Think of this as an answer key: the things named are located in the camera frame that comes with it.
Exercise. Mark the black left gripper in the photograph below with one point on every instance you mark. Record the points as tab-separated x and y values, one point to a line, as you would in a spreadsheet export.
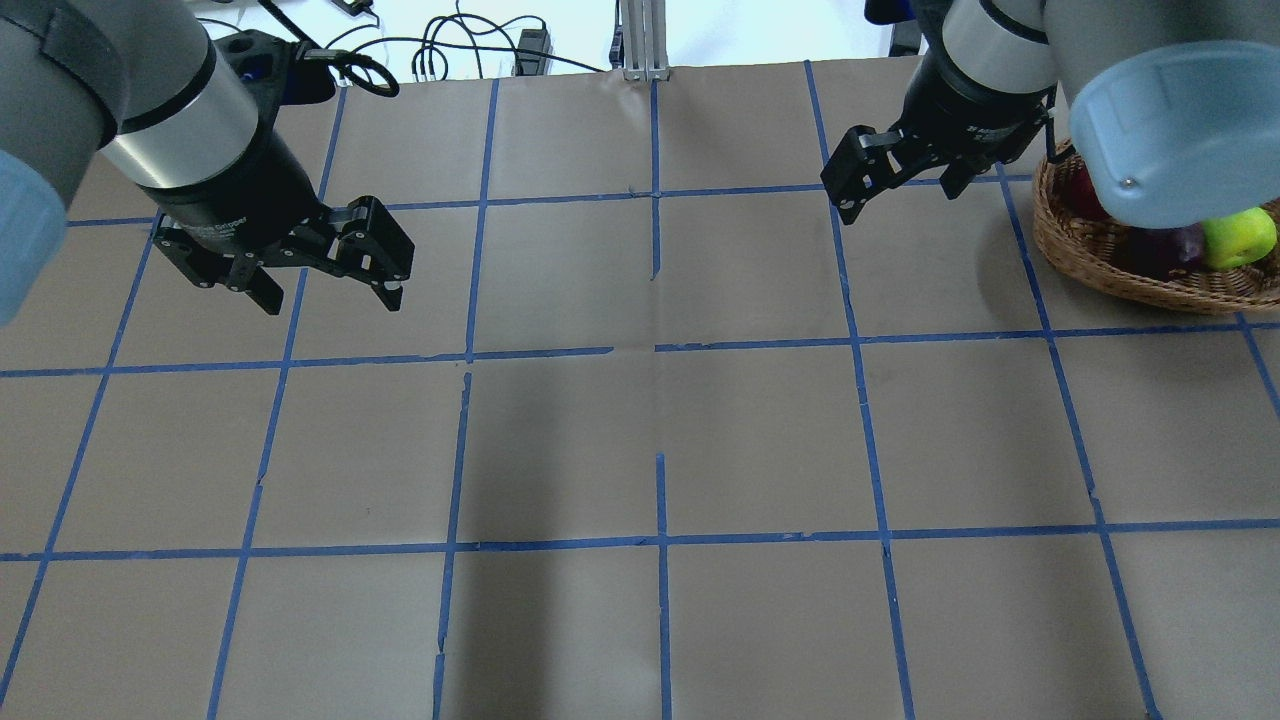
238	197

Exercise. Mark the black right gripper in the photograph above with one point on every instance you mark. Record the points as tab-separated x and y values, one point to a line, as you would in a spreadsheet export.
975	103

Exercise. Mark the red yellow apple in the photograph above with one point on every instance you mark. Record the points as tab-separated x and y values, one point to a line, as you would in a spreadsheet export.
1082	200

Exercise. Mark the dark red apple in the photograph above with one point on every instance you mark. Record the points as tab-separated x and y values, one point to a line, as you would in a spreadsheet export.
1164	254

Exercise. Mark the green apple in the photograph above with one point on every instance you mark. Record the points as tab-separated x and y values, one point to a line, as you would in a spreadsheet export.
1238	240

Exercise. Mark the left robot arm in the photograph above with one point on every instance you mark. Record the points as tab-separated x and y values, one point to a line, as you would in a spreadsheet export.
190	121

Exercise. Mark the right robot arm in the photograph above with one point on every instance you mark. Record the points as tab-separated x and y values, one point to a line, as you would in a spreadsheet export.
1172	105

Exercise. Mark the woven wicker basket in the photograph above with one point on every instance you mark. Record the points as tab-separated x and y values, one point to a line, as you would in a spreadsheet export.
1084	251

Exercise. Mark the aluminium frame post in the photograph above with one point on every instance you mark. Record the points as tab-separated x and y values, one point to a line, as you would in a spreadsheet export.
644	46

